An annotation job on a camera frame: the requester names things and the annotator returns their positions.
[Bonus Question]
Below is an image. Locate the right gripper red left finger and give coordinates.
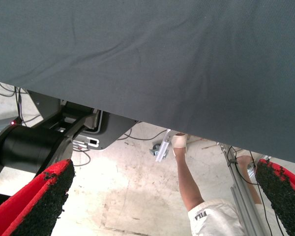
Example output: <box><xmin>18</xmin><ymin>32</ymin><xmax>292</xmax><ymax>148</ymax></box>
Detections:
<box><xmin>0</xmin><ymin>158</ymin><xmax>76</xmax><ymax>236</ymax></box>

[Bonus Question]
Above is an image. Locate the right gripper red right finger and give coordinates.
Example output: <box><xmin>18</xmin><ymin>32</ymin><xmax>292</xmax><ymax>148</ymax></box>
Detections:
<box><xmin>255</xmin><ymin>158</ymin><xmax>295</xmax><ymax>236</ymax></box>

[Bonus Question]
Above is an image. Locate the grey robot base cover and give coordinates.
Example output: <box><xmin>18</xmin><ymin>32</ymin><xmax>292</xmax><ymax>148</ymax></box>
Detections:
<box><xmin>27</xmin><ymin>89</ymin><xmax>140</xmax><ymax>150</ymax></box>

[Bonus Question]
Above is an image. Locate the person in white shorts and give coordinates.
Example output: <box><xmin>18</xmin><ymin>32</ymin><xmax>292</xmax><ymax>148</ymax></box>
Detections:
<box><xmin>171</xmin><ymin>132</ymin><xmax>290</xmax><ymax>236</ymax></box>

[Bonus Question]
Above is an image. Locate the aluminium profile bar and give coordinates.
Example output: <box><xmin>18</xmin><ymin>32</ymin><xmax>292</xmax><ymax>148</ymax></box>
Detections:
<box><xmin>154</xmin><ymin>129</ymin><xmax>173</xmax><ymax>163</ymax></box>

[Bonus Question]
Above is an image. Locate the grey caster wheel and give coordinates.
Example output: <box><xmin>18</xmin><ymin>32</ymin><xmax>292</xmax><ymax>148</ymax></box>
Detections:
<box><xmin>148</xmin><ymin>144</ymin><xmax>161</xmax><ymax>156</ymax></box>

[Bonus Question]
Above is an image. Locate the dark grey table cloth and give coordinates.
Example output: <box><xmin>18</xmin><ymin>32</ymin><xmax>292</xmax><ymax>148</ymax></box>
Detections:
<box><xmin>0</xmin><ymin>0</ymin><xmax>295</xmax><ymax>166</ymax></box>

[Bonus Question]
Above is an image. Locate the aluminium profile post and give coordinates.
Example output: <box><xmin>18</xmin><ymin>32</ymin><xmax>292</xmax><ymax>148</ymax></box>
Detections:
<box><xmin>217</xmin><ymin>142</ymin><xmax>270</xmax><ymax>236</ymax></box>

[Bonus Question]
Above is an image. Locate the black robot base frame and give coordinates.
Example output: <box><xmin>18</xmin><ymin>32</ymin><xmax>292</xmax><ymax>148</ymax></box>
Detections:
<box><xmin>0</xmin><ymin>100</ymin><xmax>100</xmax><ymax>209</ymax></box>

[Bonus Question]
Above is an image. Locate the thin black floor cable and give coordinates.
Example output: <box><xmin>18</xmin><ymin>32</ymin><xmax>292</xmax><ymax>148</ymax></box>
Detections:
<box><xmin>0</xmin><ymin>81</ymin><xmax>28</xmax><ymax>97</ymax></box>
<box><xmin>72</xmin><ymin>144</ymin><xmax>91</xmax><ymax>167</ymax></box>
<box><xmin>117</xmin><ymin>127</ymin><xmax>168</xmax><ymax>141</ymax></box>
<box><xmin>14</xmin><ymin>86</ymin><xmax>24</xmax><ymax>123</ymax></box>

